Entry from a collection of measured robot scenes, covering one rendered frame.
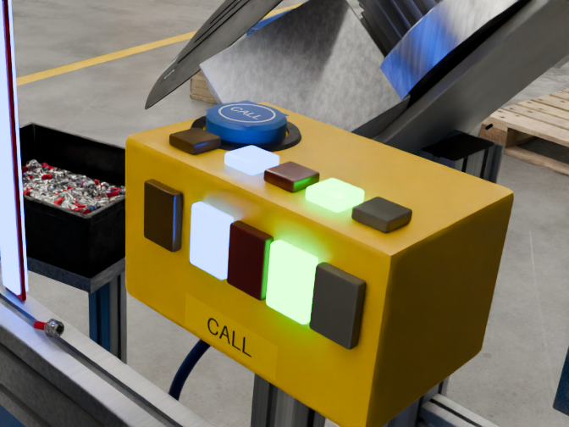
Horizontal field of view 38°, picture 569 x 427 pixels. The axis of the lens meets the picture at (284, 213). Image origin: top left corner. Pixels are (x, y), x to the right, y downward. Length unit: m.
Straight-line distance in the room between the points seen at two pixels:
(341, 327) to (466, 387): 1.81
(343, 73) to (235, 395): 1.32
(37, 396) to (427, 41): 0.42
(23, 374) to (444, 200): 0.39
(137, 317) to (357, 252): 1.96
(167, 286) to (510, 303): 2.17
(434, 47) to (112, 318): 0.44
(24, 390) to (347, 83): 0.38
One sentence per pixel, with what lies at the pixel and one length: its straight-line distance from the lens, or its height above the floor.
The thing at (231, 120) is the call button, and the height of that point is 1.08.
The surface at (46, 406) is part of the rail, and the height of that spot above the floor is 0.82.
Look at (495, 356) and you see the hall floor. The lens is 2.28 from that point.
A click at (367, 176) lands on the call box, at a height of 1.07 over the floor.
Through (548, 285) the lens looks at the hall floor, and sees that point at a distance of 2.69.
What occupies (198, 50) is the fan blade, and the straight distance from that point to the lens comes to 0.94.
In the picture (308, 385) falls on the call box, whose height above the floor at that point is 1.00.
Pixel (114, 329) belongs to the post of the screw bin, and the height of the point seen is 0.71.
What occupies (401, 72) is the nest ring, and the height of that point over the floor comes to 1.02.
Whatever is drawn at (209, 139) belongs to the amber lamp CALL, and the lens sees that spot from 0.38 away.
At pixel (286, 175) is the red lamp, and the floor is 1.08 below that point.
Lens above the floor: 1.21
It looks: 25 degrees down
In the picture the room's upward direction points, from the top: 5 degrees clockwise
